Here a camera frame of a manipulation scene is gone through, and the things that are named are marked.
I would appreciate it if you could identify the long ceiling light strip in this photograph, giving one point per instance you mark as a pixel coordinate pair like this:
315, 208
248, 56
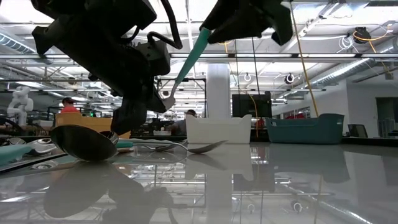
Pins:
326, 56

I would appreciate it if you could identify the black office chair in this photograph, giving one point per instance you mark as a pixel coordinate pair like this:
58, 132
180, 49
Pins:
357, 130

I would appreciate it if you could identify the white building column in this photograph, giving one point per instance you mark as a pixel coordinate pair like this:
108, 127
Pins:
218, 93

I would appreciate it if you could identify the person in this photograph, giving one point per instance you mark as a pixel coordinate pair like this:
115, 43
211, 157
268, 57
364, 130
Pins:
183, 124
70, 107

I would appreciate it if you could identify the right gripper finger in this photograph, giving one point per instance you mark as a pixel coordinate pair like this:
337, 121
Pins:
230, 28

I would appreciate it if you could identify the white plastic bin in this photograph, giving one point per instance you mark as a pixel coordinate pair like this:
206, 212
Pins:
217, 129

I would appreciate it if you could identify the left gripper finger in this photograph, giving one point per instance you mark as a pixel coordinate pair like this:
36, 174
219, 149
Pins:
157, 101
129, 118

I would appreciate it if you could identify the black background station frame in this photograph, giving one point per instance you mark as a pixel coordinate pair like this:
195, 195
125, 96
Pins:
192, 80

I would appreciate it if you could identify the black monitor screen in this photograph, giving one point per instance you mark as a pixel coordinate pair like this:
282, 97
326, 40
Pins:
248, 105

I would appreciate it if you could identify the centre metal spoon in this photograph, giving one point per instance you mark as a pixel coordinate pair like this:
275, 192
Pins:
208, 148

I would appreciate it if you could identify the orange plastic bin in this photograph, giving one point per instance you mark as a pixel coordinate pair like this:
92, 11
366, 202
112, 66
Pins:
93, 121

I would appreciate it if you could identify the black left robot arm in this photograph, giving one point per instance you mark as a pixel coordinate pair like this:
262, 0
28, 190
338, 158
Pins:
93, 18

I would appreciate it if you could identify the teal plastic bin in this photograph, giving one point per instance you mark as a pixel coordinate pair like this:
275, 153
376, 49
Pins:
304, 129

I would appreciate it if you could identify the silver ventilation duct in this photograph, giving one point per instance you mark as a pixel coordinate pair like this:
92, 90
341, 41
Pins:
15, 46
357, 67

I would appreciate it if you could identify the white robot figure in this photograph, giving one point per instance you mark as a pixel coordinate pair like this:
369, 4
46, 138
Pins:
20, 105

